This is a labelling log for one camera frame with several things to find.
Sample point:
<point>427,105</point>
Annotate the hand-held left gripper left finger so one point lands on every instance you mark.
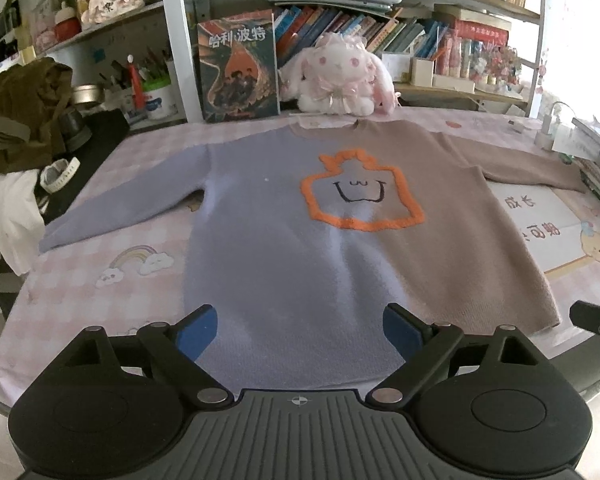
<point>199,331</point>

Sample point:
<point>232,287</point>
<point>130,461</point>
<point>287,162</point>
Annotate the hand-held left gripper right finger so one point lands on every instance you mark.
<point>401,330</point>

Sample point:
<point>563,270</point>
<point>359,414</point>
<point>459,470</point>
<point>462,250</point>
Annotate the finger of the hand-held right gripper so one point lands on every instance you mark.
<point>591,316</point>

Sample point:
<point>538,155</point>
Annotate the lilac and beige knit sweater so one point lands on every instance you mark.
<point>280,240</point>

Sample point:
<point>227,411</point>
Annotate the pink checked printed desk mat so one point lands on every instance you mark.
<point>130,240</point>

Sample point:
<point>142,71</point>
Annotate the white cloth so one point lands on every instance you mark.
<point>5,210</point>

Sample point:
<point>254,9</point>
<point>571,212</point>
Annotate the white tub with blue label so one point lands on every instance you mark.
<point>161,102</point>

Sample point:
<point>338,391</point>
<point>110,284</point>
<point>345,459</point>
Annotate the black round jar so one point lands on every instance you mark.
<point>72,127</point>

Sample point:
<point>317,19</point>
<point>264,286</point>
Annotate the red and white figure pen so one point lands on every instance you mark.
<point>137,82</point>

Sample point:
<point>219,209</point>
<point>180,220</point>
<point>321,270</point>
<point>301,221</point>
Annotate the small white storage boxes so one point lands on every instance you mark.
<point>432,74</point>

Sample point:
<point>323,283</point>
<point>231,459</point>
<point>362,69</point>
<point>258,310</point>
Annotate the metal bowl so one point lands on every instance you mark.
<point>86,96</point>

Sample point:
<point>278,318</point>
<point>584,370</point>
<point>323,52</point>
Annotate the dark illustrated upright book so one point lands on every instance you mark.
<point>236,70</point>

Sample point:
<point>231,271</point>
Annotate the white and pink plush bunny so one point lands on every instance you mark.
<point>330,75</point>

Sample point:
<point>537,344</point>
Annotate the row of small colourful figurines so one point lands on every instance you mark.
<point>485,62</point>

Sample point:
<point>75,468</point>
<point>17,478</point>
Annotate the olive green jacket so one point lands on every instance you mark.
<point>20,110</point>

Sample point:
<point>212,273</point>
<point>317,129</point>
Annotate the row of shelf books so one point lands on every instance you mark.
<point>360,27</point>

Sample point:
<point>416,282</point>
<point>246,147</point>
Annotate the white metal shelf frame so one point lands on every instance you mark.
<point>177,35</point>

